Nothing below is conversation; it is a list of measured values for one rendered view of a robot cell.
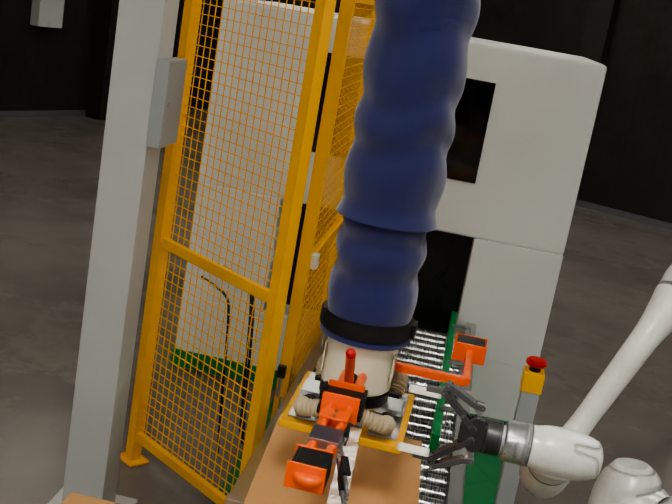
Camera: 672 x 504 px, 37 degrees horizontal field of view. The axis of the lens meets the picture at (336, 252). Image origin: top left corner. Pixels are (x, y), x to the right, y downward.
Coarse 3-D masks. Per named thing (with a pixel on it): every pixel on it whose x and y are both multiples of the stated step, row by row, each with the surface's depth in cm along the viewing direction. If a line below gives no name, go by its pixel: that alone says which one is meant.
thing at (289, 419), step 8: (304, 376) 262; (312, 376) 261; (320, 376) 255; (296, 392) 250; (288, 408) 240; (288, 416) 235; (296, 416) 235; (280, 424) 234; (288, 424) 233; (296, 424) 233; (304, 424) 233; (312, 424) 233
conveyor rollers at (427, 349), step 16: (416, 336) 498; (432, 336) 499; (400, 352) 472; (416, 352) 472; (432, 352) 479; (432, 368) 454; (416, 384) 436; (432, 384) 436; (416, 400) 419; (432, 400) 418; (416, 416) 401; (432, 416) 401; (448, 416) 408; (416, 432) 384; (448, 432) 391; (432, 480) 348; (432, 496) 339
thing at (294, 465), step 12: (300, 444) 191; (300, 456) 186; (312, 456) 187; (324, 456) 188; (288, 468) 184; (300, 468) 183; (312, 468) 183; (324, 468) 183; (288, 480) 184; (324, 480) 183; (312, 492) 184
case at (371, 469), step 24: (288, 432) 269; (360, 432) 277; (264, 456) 253; (288, 456) 255; (360, 456) 262; (384, 456) 265; (408, 456) 267; (264, 480) 241; (336, 480) 247; (360, 480) 249; (384, 480) 252; (408, 480) 254
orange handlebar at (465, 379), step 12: (468, 360) 258; (408, 372) 247; (420, 372) 246; (432, 372) 246; (444, 372) 247; (468, 372) 250; (360, 384) 230; (456, 384) 246; (468, 384) 246; (324, 408) 212; (348, 408) 215; (324, 420) 207; (336, 420) 208; (348, 420) 208; (312, 444) 195; (300, 480) 182; (312, 480) 182
